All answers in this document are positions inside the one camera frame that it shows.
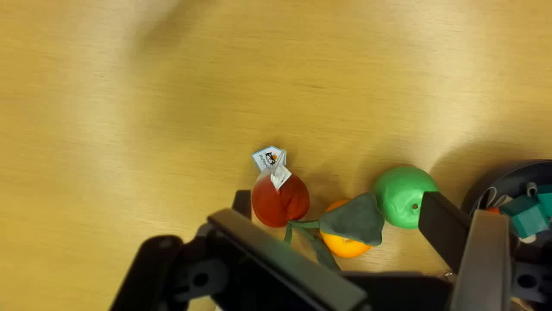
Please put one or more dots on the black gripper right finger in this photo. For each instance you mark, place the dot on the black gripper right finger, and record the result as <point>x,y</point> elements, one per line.
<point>480,260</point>

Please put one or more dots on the teal block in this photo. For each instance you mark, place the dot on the teal block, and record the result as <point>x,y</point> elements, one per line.
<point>525,217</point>
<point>546,203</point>

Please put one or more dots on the green toy apple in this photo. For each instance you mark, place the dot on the green toy apple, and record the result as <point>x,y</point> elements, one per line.
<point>399,193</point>

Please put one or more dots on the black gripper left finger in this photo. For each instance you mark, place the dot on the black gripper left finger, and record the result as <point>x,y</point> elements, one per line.
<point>277,253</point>

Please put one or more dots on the red plush radish with leaves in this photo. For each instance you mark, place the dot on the red plush radish with leaves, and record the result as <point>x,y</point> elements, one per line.
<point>279,201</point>

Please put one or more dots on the black bowl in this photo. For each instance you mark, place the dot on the black bowl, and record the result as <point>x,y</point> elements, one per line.
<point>506,175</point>

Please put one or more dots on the orange toy fruit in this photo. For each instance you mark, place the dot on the orange toy fruit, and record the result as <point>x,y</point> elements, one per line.
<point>346,246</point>

